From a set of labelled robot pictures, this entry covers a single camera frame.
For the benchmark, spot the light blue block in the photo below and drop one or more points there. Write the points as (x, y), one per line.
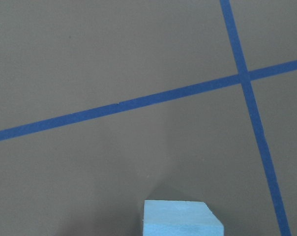
(180, 218)

